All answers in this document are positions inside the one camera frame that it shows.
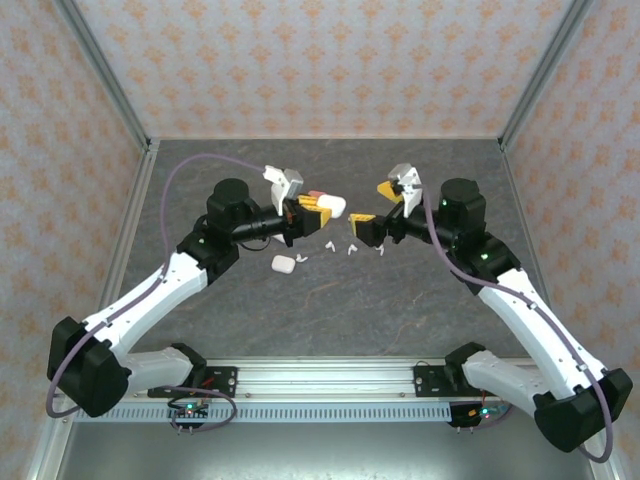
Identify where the left circuit board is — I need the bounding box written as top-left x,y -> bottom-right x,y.
167,399 -> 211,426

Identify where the aluminium frame post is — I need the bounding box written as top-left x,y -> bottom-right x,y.
52,0 -> 154,151
499,0 -> 597,151

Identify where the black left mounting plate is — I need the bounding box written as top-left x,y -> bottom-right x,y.
148,366 -> 239,400

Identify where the thin purple base cable loop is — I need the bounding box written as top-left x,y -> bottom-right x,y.
169,387 -> 237,435

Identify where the grey metal front plate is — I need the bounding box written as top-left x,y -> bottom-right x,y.
54,422 -> 601,480

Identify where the circuit board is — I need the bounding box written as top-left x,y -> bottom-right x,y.
449,399 -> 511,429
167,399 -> 211,426

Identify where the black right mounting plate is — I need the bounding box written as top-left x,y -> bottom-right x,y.
413,364 -> 454,399

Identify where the black mounting plate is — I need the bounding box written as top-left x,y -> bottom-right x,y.
413,364 -> 454,399
148,366 -> 239,400

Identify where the perforated grey cable duct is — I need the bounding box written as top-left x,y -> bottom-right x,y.
107,403 -> 454,424

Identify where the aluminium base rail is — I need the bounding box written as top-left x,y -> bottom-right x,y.
132,355 -> 524,402

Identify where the right circuit board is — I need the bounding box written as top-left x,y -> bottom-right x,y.
449,399 -> 511,429

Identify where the aluminium side rail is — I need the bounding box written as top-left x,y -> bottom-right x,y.
499,139 -> 617,480
24,139 -> 161,480

